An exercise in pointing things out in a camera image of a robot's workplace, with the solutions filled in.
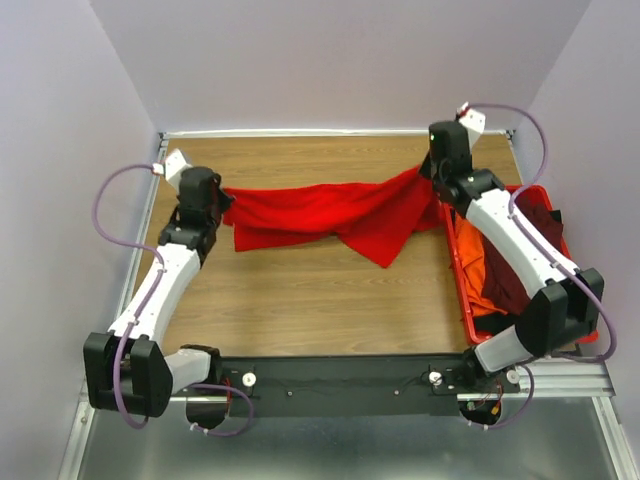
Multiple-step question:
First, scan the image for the red t shirt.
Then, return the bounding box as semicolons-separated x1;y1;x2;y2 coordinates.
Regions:
223;167;441;268

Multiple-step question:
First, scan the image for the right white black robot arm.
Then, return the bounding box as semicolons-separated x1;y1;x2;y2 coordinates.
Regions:
420;120;604;392

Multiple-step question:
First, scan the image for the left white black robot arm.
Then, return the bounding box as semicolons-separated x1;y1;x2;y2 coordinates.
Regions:
83;166;233;429

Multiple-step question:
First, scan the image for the orange t shirt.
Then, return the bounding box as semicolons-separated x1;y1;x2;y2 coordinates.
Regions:
454;214;507;317

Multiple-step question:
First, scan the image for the maroon t shirt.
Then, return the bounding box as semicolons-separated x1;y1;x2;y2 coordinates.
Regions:
482;190;564;315

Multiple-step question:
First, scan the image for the red plastic bin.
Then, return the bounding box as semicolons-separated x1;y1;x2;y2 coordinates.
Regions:
442;184;600;346

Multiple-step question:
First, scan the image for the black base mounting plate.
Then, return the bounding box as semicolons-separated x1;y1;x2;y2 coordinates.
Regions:
222;353;520;418

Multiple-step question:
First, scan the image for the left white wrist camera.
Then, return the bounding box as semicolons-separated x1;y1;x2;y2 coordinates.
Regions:
151;149;193;190

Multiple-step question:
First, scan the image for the aluminium frame rail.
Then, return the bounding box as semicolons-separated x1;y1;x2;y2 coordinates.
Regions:
57;131;169;480

